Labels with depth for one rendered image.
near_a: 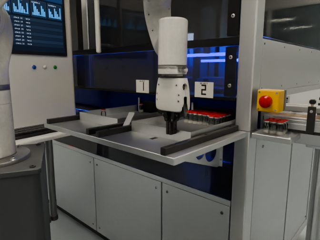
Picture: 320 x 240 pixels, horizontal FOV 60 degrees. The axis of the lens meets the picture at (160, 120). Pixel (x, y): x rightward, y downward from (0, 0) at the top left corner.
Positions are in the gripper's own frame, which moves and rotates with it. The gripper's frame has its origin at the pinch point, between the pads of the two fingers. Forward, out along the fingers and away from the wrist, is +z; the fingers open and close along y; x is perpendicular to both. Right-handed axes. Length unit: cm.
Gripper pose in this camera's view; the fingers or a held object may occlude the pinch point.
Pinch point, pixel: (171, 127)
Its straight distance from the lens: 83.6
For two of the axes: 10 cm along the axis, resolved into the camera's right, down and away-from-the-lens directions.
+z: -0.1, 9.8, 1.8
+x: -6.7, 1.3, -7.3
